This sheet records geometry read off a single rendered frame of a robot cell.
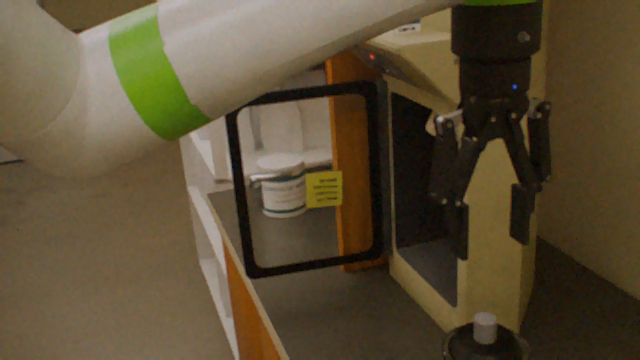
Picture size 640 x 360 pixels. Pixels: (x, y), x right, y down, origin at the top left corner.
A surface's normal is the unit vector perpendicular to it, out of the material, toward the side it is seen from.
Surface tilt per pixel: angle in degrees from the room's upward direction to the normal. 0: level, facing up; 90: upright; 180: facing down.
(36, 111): 121
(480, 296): 90
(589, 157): 90
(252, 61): 110
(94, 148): 116
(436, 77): 90
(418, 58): 90
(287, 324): 0
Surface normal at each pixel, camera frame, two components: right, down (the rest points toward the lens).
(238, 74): 0.23, 0.63
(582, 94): -0.94, 0.18
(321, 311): -0.07, -0.93
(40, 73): 0.90, 0.28
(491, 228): 0.32, 0.32
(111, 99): -0.01, 0.31
